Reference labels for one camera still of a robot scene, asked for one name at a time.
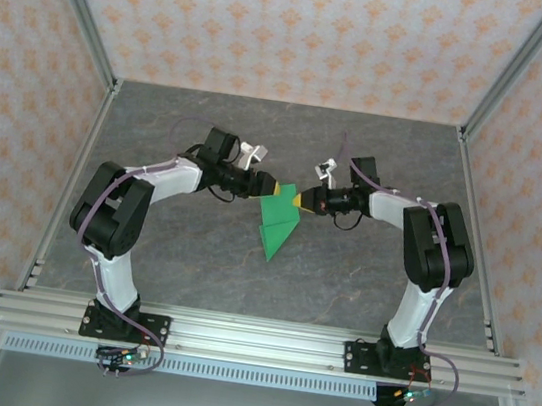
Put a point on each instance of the green paper sheet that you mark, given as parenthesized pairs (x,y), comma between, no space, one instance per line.
(276,219)

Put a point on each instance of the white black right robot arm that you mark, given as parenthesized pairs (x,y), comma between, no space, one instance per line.
(412,309)

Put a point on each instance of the aluminium mounting rail beam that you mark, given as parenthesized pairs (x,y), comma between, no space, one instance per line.
(256,342)

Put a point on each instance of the aluminium table side rail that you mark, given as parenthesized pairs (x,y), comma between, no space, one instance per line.
(480,242)
(69,185)

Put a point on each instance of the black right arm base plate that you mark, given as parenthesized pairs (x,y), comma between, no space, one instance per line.
(357,359)

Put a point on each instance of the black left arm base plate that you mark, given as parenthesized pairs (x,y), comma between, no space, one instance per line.
(154,330)

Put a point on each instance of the aluminium frame post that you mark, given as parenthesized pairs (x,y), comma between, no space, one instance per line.
(81,10)
(514,70)

